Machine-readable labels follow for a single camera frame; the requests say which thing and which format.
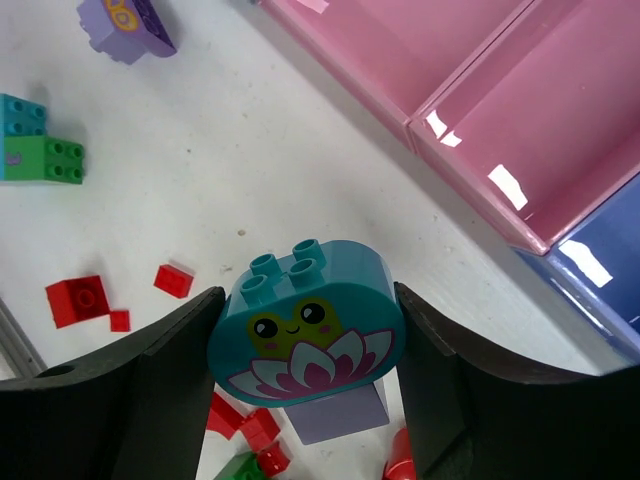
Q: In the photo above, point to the small red plate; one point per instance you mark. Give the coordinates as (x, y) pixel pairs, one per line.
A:
(173, 281)

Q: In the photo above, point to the large pink bin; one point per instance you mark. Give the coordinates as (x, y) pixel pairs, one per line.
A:
(394, 56)

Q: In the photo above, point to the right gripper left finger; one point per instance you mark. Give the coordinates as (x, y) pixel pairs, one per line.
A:
(134, 409)

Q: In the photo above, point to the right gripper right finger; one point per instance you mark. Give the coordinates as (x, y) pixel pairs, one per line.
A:
(476, 410)

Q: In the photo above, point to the teal frog duplo brick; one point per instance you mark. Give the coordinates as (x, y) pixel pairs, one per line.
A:
(319, 321)

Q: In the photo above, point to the purple bin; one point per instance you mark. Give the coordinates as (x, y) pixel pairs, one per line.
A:
(595, 267)

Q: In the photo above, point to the red arch brick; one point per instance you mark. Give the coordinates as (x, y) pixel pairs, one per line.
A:
(223, 418)

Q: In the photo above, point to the small red brick middle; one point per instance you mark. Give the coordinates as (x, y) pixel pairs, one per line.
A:
(273, 460)

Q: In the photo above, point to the small pink bin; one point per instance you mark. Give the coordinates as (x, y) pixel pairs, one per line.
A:
(543, 126)

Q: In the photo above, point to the red brick cluster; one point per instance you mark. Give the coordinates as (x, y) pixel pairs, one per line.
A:
(80, 299)

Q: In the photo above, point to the red duplo roof brick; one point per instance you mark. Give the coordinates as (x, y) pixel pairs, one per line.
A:
(400, 464)

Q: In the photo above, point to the aluminium rail front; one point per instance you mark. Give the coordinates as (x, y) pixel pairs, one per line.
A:
(19, 353)

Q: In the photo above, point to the red slope piece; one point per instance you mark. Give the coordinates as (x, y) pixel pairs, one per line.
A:
(260, 429)

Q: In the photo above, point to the lavender duplo brick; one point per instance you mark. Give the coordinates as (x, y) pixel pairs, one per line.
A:
(334, 416)

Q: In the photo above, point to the small green number brick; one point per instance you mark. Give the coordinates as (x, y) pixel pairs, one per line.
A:
(243, 466)

